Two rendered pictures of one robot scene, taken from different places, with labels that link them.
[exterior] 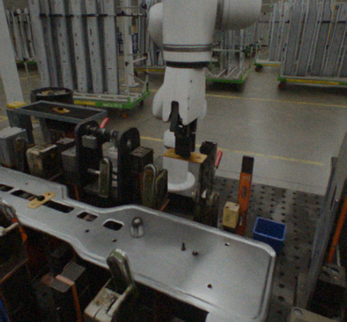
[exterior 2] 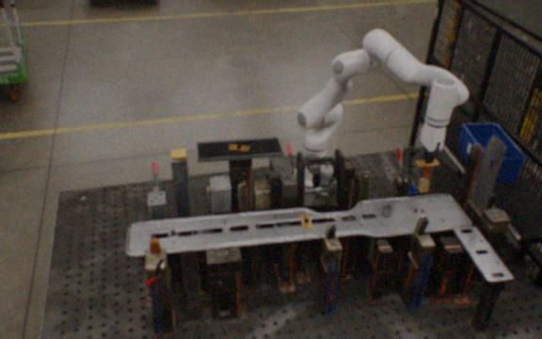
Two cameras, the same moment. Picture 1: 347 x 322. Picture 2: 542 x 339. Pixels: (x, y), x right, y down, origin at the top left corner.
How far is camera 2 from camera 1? 1.82 m
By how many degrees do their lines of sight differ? 33
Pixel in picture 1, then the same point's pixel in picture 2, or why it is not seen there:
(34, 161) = (264, 199)
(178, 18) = (445, 110)
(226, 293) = (451, 219)
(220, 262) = (436, 209)
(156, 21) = (349, 71)
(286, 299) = not seen: hidden behind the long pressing
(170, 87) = (438, 137)
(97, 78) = not seen: outside the picture
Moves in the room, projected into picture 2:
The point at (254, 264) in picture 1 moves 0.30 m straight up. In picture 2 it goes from (449, 204) to (465, 144)
